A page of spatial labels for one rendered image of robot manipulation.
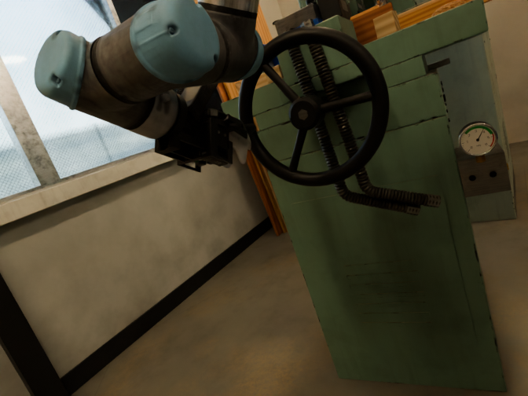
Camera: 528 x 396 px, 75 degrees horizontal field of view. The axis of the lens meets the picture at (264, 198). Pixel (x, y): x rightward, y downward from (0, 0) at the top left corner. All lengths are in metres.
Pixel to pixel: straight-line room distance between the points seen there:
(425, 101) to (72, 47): 0.64
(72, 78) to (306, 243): 0.72
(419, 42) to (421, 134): 0.18
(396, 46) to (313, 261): 0.57
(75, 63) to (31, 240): 1.40
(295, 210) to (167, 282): 1.27
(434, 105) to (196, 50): 0.57
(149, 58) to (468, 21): 0.61
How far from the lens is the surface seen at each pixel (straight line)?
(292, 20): 0.77
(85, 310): 1.85
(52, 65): 0.43
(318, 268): 0.99
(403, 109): 0.81
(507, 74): 3.29
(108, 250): 1.88
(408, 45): 0.80
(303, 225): 0.94
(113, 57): 0.38
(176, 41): 0.34
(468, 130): 0.76
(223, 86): 2.47
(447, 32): 0.80
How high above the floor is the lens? 0.83
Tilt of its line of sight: 12 degrees down
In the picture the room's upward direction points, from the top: 20 degrees counter-clockwise
